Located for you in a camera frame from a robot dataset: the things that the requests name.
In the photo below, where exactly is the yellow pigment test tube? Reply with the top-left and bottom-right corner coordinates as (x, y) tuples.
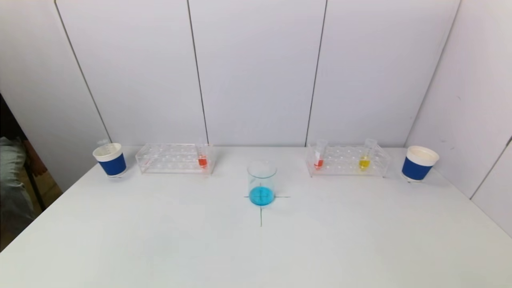
(358, 138), (378, 172)

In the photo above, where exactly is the black metal stand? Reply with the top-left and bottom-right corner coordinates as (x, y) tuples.
(20, 136), (47, 212)

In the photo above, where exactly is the person bare forearm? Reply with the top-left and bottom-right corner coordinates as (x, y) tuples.
(27, 141), (48, 177)

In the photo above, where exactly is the clear acrylic test tube rack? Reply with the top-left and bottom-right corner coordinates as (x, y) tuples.
(135, 143), (216, 175)
(306, 144), (391, 178)

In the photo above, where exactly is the clear glass beaker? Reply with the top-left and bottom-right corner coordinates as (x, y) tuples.
(246, 160), (278, 208)

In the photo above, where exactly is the red pigment test tube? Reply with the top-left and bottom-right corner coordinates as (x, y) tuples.
(196, 139), (209, 169)
(314, 138), (329, 170)

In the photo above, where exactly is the person in grey clothing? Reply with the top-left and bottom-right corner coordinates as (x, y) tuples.
(0, 136), (38, 241)

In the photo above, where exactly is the blue white paper cup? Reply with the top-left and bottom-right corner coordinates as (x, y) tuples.
(93, 143), (127, 178)
(401, 146), (440, 183)

